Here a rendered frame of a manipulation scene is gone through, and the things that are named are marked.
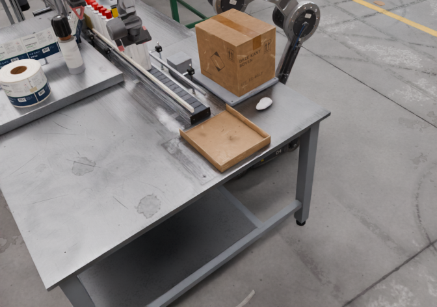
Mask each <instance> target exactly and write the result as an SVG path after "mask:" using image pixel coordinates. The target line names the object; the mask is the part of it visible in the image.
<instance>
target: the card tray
mask: <svg viewBox="0 0 437 307"><path fill-rule="evenodd" d="M179 133H180V135H181V136H182V137H183V138H184V139H185V140H186V141H187V142H188V143H189V144H190V145H191V146H193V147H194V148H195V149H196V150H197V151H198V152H200V153H201V154H202V155H203V156H204V157H205V158H206V159H207V160H208V161H209V162H210V163H211V164H212V165H214V166H215V167H216V168H217V169H218V170H219V171H220V172H224V171H225V170H227V169H229V168H230V167H232V166H234V165H235V164H237V163H238V162H240V161H242V160H243V159H245V158H246V157H248V156H249V155H252V154H253V153H255V152H256V151H258V150H260V149H261V148H263V147H264V146H266V145H268V144H269V143H271V135H269V134H268V133H267V132H265V131H264V130H262V129H261V128H260V127H258V126H257V125H255V124H254V123H253V122H251V121H250V120H249V119H247V118H246V117H245V116H243V115H242V114H241V113H239V112H237V111H236V110H235V109H234V108H232V107H230V106H229V105H228V104H227V103H226V110H225V111H223V112H221V113H219V114H217V115H216V116H214V117H212V118H210V119H208V120H206V121H205V122H202V123H201V124H198V125H197V126H195V127H193V128H191V129H190V130H188V131H186V132H184V131H182V130H181V129H180V128H179Z"/></svg>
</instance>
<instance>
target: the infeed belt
mask: <svg viewBox="0 0 437 307"><path fill-rule="evenodd" d="M87 29H88V30H90V32H91V33H92V34H95V33H94V32H93V31H92V29H90V28H89V27H87ZM96 37H97V38H99V39H100V40H101V41H102V42H103V43H104V44H107V43H106V42H105V41H103V40H102V39H101V38H100V37H99V36H96ZM107 46H108V47H110V48H112V47H111V46H110V45H109V44H107ZM113 51H114V52H115V53H117V54H118V55H119V56H121V57H122V58H123V59H124V60H125V61H126V62H128V63H129V64H130V65H132V67H134V68H135V69H136V70H137V71H139V72H140V73H141V74H142V75H143V76H144V77H146V78H147V79H148V80H149V81H151V82H152V83H153V84H154V85H155V86H157V87H158V88H159V89H160V90H162V91H163V92H164V93H165V94H166V95H167V96H169V97H170V98H171V99H173V100H174V101H175V102H176V103H177V104H178V105H180V106H181V107H182V108H184V109H185V110H186V111H187V112H188V113H189V114H191V115H192V116H194V115H196V114H198V113H200V112H202V111H204V110H205V109H207V107H206V106H205V105H204V104H203V103H201V102H200V101H198V100H197V99H196V98H195V97H193V96H192V95H191V94H189V93H188V92H187V91H186V90H184V89H183V88H181V87H180V86H179V85H178V84H176V83H175V82H174V81H173V80H171V79H170V78H169V77H167V76H166V75H165V74H164V73H162V72H161V71H159V70H158V69H157V68H156V67H155V66H153V65H152V69H151V70H150V71H147V72H149V73H150V74H152V75H153V76H154V77H155V78H156V79H158V80H159V81H160V82H162V84H164V85H165V86H166V87H168V88H169V89H170V90H171V91H172V92H174V93H175V94H176V95H178V96H179V97H180V98H181V99H182V100H184V101H185V102H186V103H188V104H189V105H190V106H191V107H192V108H194V112H193V113H192V112H190V111H189V110H188V109H187V108H185V107H184V106H183V105H182V104H181V103H180V102H178V101H177V100H176V99H174V98H173V97H172V96H171V95H170V94H169V93H167V92H166V91H165V90H163V89H162V88H161V87H160V86H159V85H157V84H156V83H155V82H154V81H152V80H151V79H150V78H149V77H148V76H147V75H145V74H144V73H142V72H141V71H140V70H139V69H138V68H137V67H135V66H134V65H133V64H131V63H130V62H129V61H128V60H127V59H125V58H124V57H123V56H122V55H121V54H119V53H118V52H117V51H116V50H115V49H114V50H113Z"/></svg>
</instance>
